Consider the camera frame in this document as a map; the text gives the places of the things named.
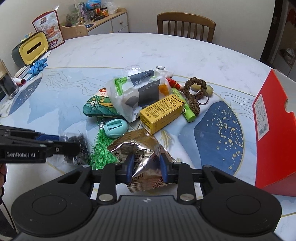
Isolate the blue globe ornament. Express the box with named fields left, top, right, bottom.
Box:
left=85, top=0, right=101, bottom=10

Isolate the yellow tissue box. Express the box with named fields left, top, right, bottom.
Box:
left=11, top=32, right=49, bottom=68

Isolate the orange small toy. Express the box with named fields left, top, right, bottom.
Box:
left=159, top=84, right=170, bottom=96

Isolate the brown braided keychain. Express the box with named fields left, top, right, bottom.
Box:
left=183, top=77, right=214, bottom=115

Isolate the red shoe box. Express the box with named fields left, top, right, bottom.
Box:
left=252, top=70, right=296, bottom=196

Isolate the foil snack bag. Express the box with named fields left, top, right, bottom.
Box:
left=107, top=128, right=175, bottom=192

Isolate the green embroidered pouch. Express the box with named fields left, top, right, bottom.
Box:
left=83, top=88, right=120, bottom=118

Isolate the red santa figurine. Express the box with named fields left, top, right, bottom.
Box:
left=166, top=78, right=184, bottom=91

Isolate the green marker tube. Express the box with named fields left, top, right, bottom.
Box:
left=171, top=87, right=196, bottom=123

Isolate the white plastic tissue pack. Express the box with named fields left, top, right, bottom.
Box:
left=105, top=69, right=173, bottom=123

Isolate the person's left hand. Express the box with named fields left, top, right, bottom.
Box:
left=0, top=164, right=7, bottom=204

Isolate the green tassel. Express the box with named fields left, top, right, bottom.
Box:
left=90, top=118, right=118, bottom=170

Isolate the brown wooden chair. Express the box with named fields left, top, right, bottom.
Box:
left=157, top=11, right=216, bottom=43

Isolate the teal oval case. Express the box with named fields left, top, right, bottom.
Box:
left=104, top=118, right=128, bottom=139

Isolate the small silver metal clip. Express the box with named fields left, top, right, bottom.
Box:
left=156, top=66, right=166, bottom=70

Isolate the bag of black clips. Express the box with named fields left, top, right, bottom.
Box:
left=59, top=133, right=90, bottom=165

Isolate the yellow carton box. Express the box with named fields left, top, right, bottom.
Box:
left=139, top=94, right=185, bottom=135

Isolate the red snack bag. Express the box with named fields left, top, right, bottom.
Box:
left=32, top=9, right=65, bottom=50

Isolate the blue cloth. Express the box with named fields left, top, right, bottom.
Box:
left=27, top=58, right=48, bottom=81

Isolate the small wooden side cabinet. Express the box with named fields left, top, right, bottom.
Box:
left=59, top=7, right=130, bottom=40

